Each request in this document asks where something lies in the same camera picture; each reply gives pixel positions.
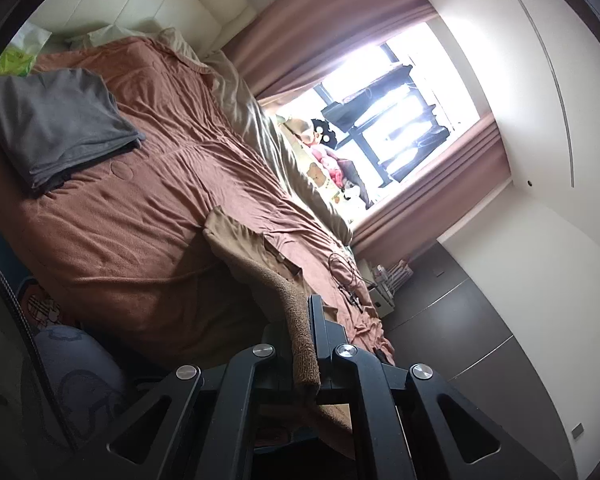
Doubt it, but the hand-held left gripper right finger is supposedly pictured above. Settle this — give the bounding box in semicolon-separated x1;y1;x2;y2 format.
307;295;561;480

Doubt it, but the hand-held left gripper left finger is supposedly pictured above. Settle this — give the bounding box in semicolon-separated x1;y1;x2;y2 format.
67;321;301;480

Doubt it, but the brown printed t-shirt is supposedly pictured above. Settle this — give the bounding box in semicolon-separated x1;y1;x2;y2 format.
202;207;361;461

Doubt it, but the white box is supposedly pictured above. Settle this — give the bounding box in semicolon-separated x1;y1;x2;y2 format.
365;260;396;318

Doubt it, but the pink plush toy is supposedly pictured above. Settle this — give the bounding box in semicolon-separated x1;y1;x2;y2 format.
312;145;348;186

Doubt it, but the grey cartoon print cushion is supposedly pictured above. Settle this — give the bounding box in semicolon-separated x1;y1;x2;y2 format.
32;325;128;441

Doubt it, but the black-eared plush toy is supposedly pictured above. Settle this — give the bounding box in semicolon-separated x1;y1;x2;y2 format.
300;117;338;148

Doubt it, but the beige duvet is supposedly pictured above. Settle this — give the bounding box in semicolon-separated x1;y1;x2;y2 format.
65;27;356;246

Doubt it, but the bed with brown sheet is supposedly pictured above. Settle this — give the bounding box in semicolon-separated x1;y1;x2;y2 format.
0;35;396;366

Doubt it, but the black window rack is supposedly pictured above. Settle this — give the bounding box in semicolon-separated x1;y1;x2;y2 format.
320;65;451;183

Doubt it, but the grey folded garment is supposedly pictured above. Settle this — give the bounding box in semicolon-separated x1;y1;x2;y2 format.
0;67;147;198

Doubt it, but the cream padded headboard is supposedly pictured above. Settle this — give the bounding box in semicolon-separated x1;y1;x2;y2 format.
30;0;256;56

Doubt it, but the green plastic bag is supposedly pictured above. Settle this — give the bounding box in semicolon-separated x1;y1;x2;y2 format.
0;25;53;78

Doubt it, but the thin black charging cable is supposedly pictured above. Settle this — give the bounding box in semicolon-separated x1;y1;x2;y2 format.
327;250;376;313

